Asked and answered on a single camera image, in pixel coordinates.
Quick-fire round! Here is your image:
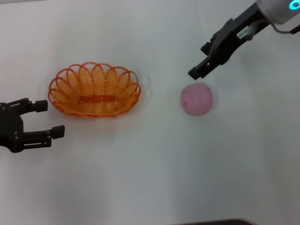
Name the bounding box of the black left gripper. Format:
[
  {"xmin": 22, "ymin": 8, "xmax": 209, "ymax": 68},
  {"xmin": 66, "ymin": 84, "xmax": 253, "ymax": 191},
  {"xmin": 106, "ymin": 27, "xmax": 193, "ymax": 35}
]
[{"xmin": 0, "ymin": 97, "xmax": 66, "ymax": 153}]

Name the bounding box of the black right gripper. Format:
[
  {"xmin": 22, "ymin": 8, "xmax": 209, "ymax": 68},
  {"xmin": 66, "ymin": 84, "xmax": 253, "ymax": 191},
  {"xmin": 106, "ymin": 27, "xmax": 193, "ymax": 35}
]
[{"xmin": 187, "ymin": 2, "xmax": 275, "ymax": 82}]

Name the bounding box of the pink peach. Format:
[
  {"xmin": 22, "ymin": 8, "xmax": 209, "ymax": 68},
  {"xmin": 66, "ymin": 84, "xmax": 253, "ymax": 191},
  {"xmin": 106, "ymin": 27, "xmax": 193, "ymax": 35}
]
[{"xmin": 180, "ymin": 82, "xmax": 214, "ymax": 117}]

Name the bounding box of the orange plastic wire basket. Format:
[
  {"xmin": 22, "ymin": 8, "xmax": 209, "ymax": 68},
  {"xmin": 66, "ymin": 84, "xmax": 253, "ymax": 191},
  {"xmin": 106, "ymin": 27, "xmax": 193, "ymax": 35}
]
[{"xmin": 48, "ymin": 61, "xmax": 142, "ymax": 118}]

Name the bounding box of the dark curved panel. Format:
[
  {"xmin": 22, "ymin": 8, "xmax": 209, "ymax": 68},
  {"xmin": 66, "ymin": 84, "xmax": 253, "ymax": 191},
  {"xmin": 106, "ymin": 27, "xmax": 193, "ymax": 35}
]
[{"xmin": 178, "ymin": 218, "xmax": 256, "ymax": 225}]

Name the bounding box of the silver cable plug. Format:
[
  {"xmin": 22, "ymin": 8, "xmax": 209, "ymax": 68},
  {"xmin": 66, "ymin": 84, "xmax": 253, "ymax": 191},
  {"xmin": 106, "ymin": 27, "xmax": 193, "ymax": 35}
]
[{"xmin": 247, "ymin": 23, "xmax": 255, "ymax": 41}]

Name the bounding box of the thin dark cable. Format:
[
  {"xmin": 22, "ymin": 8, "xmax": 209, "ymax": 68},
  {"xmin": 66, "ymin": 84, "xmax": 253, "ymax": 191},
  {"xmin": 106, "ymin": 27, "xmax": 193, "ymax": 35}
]
[{"xmin": 273, "ymin": 23, "xmax": 300, "ymax": 35}]

